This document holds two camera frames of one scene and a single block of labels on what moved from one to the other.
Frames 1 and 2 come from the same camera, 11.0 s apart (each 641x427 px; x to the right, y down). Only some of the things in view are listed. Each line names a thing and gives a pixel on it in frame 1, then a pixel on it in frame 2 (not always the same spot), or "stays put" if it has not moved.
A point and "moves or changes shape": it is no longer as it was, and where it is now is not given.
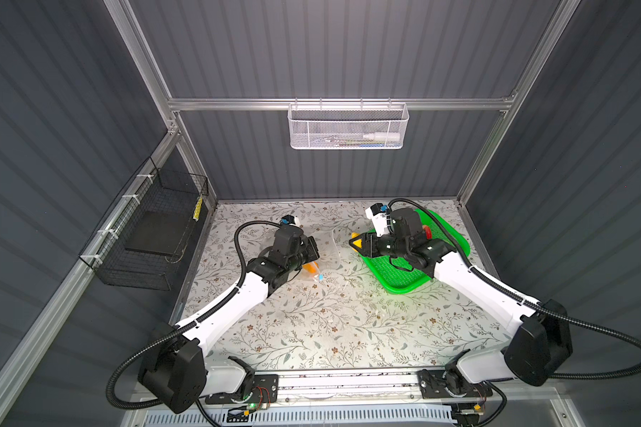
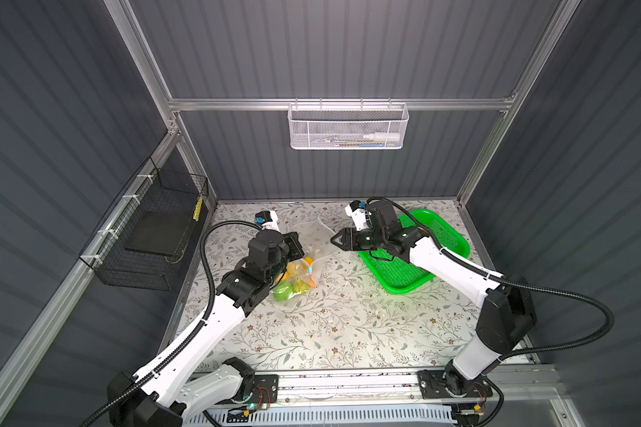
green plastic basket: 399,280 stays put
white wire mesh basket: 347,126 stays put
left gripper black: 309,245 -> 288,241
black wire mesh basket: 138,243 stays put
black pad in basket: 160,232 stays put
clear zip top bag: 328,260 moves or changes shape
